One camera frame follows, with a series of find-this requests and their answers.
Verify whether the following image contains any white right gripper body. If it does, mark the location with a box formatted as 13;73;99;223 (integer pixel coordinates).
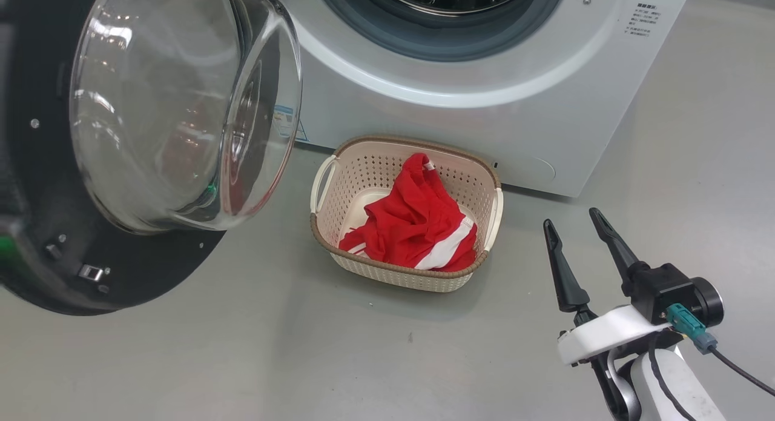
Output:
557;305;673;367

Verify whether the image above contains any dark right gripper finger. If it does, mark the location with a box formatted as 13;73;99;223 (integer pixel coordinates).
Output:
589;207;650;283
542;219;599;327

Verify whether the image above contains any red garment with white stripes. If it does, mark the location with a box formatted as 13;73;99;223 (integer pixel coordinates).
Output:
338;215;480;272

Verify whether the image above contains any red and white garment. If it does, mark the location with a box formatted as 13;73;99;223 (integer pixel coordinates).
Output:
363;153;464;255

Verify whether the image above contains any black round glass washer door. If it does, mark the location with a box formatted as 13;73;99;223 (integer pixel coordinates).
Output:
0;0;303;317

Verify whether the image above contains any white front-load washing machine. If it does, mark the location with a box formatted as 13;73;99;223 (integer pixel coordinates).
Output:
266;0;697;199

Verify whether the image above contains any cream perforated laundry basket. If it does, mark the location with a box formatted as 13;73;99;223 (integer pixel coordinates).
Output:
309;134;505;294

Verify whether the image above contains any grey rubber door seal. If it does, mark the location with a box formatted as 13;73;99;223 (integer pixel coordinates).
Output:
313;0;568;63

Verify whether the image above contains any blue energy label sticker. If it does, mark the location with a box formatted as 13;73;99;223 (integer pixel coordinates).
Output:
271;104;311;144

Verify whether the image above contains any black right arm cable loop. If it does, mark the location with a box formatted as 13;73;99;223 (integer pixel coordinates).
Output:
648;345;697;421

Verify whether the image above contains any teal right camera connector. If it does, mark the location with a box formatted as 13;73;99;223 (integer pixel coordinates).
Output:
666;303;719;356

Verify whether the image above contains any black right camera cable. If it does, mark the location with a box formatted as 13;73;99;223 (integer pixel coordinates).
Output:
710;346;775;399

